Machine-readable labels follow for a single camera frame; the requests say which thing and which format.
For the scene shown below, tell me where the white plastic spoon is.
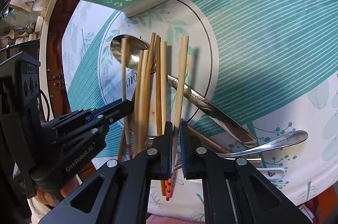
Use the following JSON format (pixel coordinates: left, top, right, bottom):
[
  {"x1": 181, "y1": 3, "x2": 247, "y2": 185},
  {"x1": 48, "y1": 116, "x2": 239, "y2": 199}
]
[{"x1": 257, "y1": 168, "x2": 286, "y2": 180}]

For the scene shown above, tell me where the bamboo chopstick striped tip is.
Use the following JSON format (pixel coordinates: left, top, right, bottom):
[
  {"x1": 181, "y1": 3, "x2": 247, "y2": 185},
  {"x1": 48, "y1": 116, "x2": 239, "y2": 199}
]
[{"x1": 121, "y1": 38, "x2": 132, "y2": 159}]

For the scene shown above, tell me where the bamboo chopstick red tip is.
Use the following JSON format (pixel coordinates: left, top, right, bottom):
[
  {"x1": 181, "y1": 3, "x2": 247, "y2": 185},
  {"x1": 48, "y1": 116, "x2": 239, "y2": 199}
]
[{"x1": 167, "y1": 36, "x2": 189, "y2": 185}]

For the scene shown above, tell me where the left hand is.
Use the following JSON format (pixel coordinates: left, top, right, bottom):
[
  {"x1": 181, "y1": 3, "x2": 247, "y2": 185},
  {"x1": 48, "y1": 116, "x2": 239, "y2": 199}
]
[{"x1": 27, "y1": 175, "x2": 82, "y2": 210}]

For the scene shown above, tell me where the brown wooden chopstick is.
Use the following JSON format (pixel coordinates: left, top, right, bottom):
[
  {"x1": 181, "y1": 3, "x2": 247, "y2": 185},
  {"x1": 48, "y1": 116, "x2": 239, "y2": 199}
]
[{"x1": 139, "y1": 32, "x2": 156, "y2": 151}]

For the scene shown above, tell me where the dark brown chopstick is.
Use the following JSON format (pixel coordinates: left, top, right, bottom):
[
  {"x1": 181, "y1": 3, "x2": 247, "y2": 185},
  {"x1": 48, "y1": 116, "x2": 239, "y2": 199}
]
[{"x1": 155, "y1": 36, "x2": 162, "y2": 136}]

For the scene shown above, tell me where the pale bamboo chopstick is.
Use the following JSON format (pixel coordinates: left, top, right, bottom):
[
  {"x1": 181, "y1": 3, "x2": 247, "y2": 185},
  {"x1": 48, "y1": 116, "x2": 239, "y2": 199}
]
[{"x1": 135, "y1": 50, "x2": 149, "y2": 156}]

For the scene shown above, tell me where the metal table knife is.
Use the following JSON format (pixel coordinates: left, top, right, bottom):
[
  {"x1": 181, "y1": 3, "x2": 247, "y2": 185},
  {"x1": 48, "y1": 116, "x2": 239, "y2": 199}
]
[{"x1": 183, "y1": 84, "x2": 258, "y2": 148}]

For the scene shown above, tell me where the thin bamboo chopstick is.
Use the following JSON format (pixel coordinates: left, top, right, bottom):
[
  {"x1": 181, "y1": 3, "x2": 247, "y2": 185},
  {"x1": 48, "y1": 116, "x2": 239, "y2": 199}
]
[{"x1": 117, "y1": 50, "x2": 144, "y2": 160}]

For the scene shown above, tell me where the large metal spoon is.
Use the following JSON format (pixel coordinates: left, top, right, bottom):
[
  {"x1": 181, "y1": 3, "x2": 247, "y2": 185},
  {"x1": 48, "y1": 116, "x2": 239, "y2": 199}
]
[{"x1": 110, "y1": 34, "x2": 149, "y2": 70}]

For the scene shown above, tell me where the light bamboo chopstick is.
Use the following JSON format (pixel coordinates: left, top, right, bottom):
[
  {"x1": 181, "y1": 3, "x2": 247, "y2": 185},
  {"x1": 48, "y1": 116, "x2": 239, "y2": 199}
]
[{"x1": 159, "y1": 41, "x2": 168, "y2": 197}]

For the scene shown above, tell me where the small metal spoon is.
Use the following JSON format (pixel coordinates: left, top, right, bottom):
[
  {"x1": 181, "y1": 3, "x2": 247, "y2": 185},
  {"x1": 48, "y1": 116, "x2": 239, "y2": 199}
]
[{"x1": 173, "y1": 129, "x2": 309, "y2": 171}]

